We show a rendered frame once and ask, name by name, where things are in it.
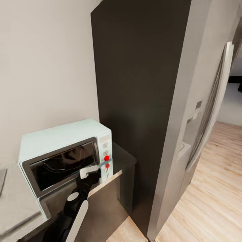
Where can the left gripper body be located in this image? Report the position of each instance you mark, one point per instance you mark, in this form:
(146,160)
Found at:
(92,178)

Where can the fridge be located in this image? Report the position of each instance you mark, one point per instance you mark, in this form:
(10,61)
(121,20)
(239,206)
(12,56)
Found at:
(162,68)

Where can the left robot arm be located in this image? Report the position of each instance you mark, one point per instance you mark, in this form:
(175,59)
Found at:
(66,226)

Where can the microwave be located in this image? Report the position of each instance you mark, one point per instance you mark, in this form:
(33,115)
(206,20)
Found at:
(51,157)

